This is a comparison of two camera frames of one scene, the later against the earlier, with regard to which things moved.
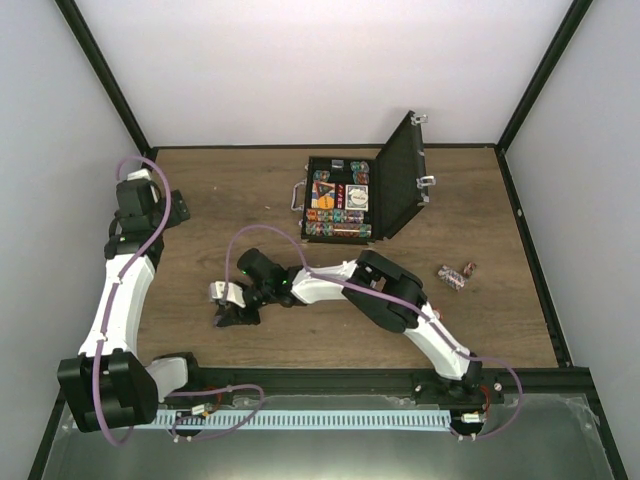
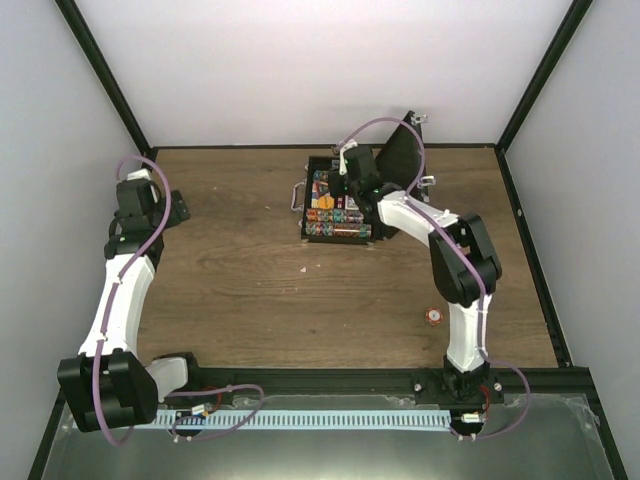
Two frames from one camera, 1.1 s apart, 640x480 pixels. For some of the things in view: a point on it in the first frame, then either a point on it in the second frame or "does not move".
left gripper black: (175, 218) does not move
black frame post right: (579, 11) does not move
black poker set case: (362, 201) does not move
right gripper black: (241, 316) to (334, 188)
